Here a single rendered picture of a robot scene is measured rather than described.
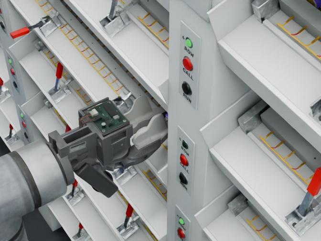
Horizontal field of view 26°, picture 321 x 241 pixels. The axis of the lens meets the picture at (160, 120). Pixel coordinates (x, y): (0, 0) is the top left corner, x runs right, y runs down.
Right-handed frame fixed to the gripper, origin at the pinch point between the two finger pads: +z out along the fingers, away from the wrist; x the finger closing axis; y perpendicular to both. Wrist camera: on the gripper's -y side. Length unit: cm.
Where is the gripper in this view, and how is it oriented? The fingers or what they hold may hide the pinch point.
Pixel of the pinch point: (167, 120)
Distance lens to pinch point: 111.5
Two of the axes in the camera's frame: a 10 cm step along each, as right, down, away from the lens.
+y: 0.1, -6.8, -7.3
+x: -5.6, -6.1, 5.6
